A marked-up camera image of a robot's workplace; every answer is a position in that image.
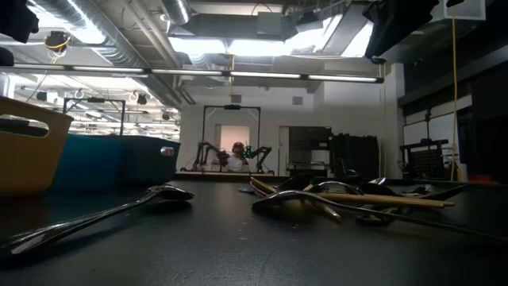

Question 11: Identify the blue plastic bin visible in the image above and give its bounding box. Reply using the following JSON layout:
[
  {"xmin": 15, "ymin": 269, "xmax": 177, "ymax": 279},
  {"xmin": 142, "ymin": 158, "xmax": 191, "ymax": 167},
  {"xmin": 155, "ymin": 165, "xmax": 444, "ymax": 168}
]
[{"xmin": 51, "ymin": 133, "xmax": 129, "ymax": 191}]

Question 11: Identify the distant wooden table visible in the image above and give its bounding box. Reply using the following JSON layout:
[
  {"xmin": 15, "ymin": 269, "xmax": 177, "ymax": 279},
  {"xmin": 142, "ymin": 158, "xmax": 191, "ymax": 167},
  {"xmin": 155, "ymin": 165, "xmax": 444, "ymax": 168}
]
[{"xmin": 176, "ymin": 169, "xmax": 275, "ymax": 178}]

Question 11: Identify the black perforated cart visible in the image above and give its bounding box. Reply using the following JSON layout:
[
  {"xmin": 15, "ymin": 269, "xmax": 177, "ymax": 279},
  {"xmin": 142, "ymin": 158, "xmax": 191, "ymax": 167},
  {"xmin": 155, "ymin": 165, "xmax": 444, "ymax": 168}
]
[{"xmin": 398, "ymin": 137, "xmax": 452, "ymax": 180}]

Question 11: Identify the dark shelf unit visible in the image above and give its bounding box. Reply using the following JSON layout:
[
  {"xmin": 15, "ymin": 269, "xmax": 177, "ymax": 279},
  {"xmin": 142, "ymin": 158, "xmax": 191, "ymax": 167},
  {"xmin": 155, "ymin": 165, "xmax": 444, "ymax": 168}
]
[{"xmin": 288, "ymin": 126, "xmax": 333, "ymax": 178}]

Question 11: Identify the silver spiral air duct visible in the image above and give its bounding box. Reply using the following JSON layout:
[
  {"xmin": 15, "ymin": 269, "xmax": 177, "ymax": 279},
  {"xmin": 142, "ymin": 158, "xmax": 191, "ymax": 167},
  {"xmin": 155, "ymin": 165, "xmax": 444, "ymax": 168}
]
[{"xmin": 33, "ymin": 0, "xmax": 152, "ymax": 68}]

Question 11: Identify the grey ceiling air unit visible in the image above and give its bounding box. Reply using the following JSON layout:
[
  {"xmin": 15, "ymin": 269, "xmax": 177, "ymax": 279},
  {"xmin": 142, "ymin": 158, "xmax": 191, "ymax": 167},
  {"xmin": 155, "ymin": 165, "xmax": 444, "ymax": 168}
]
[{"xmin": 180, "ymin": 10, "xmax": 299, "ymax": 41}]

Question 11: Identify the grey-blue plastic bin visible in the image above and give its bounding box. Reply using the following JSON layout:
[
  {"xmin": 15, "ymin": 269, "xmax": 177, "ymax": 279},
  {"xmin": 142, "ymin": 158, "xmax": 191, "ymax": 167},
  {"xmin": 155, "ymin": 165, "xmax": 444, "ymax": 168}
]
[{"xmin": 118, "ymin": 134, "xmax": 182, "ymax": 186}]

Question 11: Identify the pale door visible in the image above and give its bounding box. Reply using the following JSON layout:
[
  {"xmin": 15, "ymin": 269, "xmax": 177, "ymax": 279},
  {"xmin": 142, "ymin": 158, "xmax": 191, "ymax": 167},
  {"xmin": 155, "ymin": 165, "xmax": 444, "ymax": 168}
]
[{"xmin": 214, "ymin": 123, "xmax": 251, "ymax": 162}]

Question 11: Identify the white ceiling box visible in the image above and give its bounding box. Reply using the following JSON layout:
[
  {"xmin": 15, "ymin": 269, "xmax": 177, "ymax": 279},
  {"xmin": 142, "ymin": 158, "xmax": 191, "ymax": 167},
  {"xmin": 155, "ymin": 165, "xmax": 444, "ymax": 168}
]
[{"xmin": 430, "ymin": 0, "xmax": 487, "ymax": 22}]

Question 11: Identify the person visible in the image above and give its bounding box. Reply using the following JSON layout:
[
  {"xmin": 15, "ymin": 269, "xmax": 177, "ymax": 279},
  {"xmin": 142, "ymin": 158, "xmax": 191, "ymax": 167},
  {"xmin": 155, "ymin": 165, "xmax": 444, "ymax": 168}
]
[{"xmin": 221, "ymin": 141, "xmax": 250, "ymax": 172}]

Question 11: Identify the black robot station frame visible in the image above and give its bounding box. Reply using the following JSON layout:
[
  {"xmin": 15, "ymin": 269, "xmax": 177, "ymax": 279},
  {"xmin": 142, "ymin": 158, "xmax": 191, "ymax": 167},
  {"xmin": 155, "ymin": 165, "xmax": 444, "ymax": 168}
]
[
  {"xmin": 62, "ymin": 97, "xmax": 127, "ymax": 137},
  {"xmin": 201, "ymin": 104, "xmax": 262, "ymax": 172}
]

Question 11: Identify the long ceiling light bar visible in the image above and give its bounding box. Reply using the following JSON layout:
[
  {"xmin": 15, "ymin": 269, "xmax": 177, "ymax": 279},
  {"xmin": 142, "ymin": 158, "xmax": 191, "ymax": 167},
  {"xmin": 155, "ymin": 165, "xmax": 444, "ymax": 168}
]
[{"xmin": 0, "ymin": 62, "xmax": 385, "ymax": 84}]

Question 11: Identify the black cabinet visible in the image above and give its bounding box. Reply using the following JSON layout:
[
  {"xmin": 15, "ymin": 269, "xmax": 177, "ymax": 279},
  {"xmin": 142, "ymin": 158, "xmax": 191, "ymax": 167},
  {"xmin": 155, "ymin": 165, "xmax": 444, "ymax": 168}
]
[{"xmin": 332, "ymin": 133, "xmax": 380, "ymax": 179}]

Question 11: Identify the whiteboard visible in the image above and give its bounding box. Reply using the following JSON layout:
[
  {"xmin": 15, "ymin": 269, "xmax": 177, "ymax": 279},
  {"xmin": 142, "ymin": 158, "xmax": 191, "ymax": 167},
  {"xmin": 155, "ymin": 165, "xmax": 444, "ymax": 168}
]
[{"xmin": 402, "ymin": 112, "xmax": 461, "ymax": 168}]

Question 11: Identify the yellow plastic bin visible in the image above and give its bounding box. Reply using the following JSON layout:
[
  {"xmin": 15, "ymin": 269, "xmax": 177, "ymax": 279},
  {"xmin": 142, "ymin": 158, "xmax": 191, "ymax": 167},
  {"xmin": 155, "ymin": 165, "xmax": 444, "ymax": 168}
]
[{"xmin": 0, "ymin": 95, "xmax": 75, "ymax": 199}]

